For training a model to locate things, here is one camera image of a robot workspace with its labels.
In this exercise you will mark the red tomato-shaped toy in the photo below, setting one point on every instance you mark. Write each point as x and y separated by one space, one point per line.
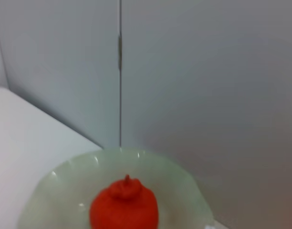
124 207

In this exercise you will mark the wavy green glass fruit plate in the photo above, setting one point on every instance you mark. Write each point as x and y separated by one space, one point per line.
65 181

